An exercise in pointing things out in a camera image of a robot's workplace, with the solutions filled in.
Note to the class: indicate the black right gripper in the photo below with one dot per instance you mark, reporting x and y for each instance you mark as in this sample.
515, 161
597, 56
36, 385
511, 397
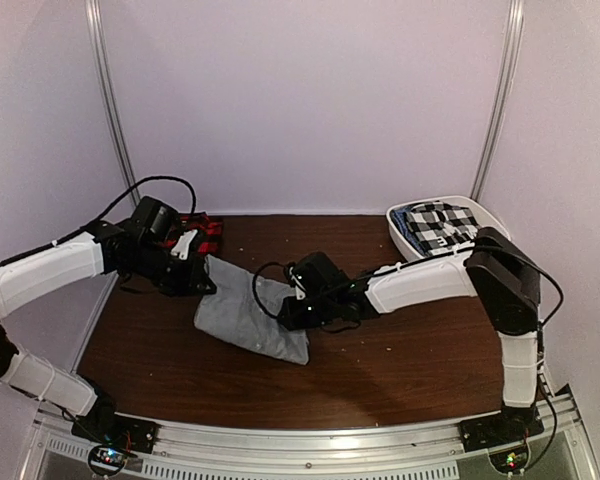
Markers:
294, 322

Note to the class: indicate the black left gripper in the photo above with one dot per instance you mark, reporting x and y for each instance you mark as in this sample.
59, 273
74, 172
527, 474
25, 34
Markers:
194, 273

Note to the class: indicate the red black plaid shirt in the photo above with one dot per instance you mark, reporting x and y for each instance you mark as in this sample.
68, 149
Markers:
210, 231

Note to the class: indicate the grey long sleeve shirt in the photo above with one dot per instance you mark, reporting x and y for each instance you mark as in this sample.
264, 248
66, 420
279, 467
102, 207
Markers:
233, 314

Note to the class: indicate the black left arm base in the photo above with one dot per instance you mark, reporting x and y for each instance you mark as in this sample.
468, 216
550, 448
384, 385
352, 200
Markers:
117, 448

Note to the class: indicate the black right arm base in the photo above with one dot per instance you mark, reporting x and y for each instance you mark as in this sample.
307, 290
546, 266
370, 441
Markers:
505, 434

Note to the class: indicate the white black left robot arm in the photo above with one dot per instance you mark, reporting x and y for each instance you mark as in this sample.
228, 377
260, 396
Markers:
155, 243

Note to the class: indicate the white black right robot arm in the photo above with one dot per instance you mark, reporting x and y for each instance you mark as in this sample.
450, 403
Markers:
492, 269

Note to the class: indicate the blue plaid shirt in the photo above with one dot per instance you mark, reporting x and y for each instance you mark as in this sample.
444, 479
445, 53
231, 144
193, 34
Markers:
398, 218

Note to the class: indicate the white laundry basket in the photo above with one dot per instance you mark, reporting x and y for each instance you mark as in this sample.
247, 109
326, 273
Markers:
483, 217

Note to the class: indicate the black white checked shirt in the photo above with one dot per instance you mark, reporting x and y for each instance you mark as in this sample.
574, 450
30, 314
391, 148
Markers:
438, 227

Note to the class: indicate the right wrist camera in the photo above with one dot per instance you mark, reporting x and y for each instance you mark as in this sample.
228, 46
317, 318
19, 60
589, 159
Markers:
295, 282

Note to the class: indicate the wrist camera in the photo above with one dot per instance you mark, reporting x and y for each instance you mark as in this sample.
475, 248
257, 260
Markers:
182, 247
295, 282

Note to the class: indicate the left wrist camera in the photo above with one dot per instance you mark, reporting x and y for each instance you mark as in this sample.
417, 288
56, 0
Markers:
182, 247

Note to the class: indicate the aluminium front rail frame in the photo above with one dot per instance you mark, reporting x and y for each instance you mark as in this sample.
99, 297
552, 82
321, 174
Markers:
430, 450

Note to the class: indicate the left aluminium corner post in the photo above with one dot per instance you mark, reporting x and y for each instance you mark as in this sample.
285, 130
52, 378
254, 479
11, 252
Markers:
103, 71

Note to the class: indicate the aluminium corner post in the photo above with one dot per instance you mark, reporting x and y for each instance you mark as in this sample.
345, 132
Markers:
513, 33
103, 71

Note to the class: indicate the right aluminium corner post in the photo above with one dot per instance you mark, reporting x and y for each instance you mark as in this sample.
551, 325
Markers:
513, 33

